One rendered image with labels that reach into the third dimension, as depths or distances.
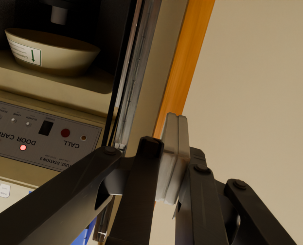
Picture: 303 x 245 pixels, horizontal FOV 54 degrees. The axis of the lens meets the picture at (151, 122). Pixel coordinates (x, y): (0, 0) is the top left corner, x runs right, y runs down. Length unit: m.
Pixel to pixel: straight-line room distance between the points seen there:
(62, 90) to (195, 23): 0.25
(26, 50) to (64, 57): 0.06
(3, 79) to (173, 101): 0.30
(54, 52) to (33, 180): 0.22
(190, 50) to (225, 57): 0.54
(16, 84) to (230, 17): 0.61
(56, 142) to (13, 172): 0.07
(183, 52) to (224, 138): 0.63
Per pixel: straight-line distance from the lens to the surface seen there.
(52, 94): 0.53
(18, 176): 0.48
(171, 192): 0.16
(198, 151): 0.18
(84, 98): 0.51
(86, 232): 0.49
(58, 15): 0.60
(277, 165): 1.06
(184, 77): 0.39
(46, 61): 0.55
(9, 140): 0.50
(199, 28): 0.39
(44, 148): 0.48
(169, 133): 0.17
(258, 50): 0.94
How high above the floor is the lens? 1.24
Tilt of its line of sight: 19 degrees up
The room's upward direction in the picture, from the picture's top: 165 degrees counter-clockwise
